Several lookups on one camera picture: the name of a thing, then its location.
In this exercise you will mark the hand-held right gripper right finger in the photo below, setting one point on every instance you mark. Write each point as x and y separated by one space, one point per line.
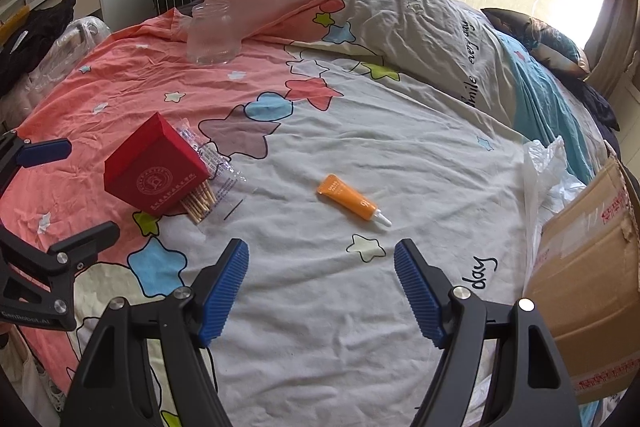
420 297

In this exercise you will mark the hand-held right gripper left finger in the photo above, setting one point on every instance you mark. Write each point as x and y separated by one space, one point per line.
225 292

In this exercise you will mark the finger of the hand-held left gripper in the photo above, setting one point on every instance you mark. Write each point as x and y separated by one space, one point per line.
70 252
42 152

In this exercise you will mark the red square box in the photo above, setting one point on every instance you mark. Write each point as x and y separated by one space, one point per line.
155 167

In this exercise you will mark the orange cream tube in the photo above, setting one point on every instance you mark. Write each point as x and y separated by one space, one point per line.
347 196

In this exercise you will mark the clear toothpick packet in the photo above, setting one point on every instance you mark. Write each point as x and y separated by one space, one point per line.
220 167

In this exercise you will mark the brown cardboard box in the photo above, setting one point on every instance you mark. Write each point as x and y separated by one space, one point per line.
585 297

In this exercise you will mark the black garment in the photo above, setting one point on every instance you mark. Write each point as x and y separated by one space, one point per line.
35 37

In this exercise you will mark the clear plastic wrapped bundle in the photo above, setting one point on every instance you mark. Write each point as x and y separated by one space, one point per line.
80 37

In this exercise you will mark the white plastic bag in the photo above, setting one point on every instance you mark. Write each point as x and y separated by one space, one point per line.
547 177

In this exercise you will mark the star printed bed sheet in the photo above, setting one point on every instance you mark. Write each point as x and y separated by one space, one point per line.
350 132

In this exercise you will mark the clear glass jar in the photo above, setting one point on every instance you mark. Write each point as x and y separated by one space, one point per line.
212 37

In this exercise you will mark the dark blue cloth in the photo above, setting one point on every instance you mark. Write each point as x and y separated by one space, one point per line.
602 107

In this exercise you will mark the dark patterned pillow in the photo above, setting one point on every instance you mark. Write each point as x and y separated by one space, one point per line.
540 37

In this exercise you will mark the pink grey blue quilt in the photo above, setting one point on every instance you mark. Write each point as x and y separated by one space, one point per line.
400 7

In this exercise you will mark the beige curtain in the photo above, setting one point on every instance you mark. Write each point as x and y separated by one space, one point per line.
615 32

